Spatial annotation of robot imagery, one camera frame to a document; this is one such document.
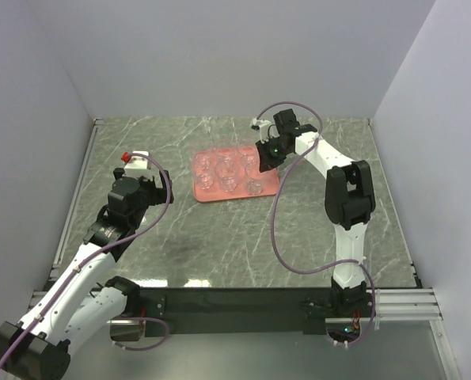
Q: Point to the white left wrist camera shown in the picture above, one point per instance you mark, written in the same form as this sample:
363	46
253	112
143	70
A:
136	166

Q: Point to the aluminium extrusion frame rail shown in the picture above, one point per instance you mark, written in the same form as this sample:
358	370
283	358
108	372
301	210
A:
64	237

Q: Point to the clear faceted glass tumbler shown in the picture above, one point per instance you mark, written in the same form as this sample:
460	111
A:
248	155
204	179
253	182
228	183
227	168
202	160

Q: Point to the pink rectangular plastic tray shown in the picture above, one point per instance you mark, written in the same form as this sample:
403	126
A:
215	194

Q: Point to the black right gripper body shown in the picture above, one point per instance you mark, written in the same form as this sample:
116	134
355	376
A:
273	145

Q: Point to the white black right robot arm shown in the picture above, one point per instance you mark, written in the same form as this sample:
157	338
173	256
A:
349	203

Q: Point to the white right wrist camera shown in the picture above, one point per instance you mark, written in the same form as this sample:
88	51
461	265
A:
266	129

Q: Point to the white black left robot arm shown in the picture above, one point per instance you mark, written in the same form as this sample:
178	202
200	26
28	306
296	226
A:
42	343

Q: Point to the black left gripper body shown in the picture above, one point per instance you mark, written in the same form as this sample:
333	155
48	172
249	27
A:
150	195

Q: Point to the black front mounting beam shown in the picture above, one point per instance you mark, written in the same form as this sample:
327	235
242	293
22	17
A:
190	310

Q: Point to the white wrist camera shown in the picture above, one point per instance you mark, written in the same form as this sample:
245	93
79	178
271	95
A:
136	166
266	129

